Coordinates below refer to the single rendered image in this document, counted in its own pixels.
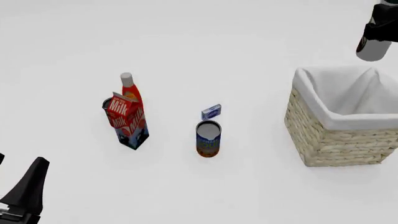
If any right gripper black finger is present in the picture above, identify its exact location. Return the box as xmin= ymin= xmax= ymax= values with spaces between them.
xmin=364 ymin=22 xmax=398 ymax=44
xmin=373 ymin=3 xmax=398 ymax=27

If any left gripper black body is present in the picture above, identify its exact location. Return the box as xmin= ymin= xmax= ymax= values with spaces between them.
xmin=0 ymin=202 xmax=42 ymax=224

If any salad dressing bottle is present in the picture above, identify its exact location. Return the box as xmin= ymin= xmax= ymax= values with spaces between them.
xmin=355 ymin=0 xmax=398 ymax=63

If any white cloth basket liner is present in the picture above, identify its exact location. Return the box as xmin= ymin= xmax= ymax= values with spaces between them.
xmin=292 ymin=65 xmax=398 ymax=131

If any woven wicker basket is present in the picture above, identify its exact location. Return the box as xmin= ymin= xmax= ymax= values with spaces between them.
xmin=283 ymin=87 xmax=398 ymax=168

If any dark tin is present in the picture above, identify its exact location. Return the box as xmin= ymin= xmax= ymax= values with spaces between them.
xmin=101 ymin=97 xmax=114 ymax=114

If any red and blue milk carton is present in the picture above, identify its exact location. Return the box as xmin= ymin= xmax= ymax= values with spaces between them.
xmin=105 ymin=91 xmax=150 ymax=151

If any red bottle with white cap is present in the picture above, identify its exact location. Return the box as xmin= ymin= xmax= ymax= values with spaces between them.
xmin=120 ymin=72 xmax=145 ymax=113

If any blue and orange soup can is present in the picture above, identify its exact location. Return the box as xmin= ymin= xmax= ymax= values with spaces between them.
xmin=195 ymin=119 xmax=223 ymax=159

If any small blue and white box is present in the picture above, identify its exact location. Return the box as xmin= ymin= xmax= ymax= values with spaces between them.
xmin=200 ymin=103 xmax=223 ymax=121

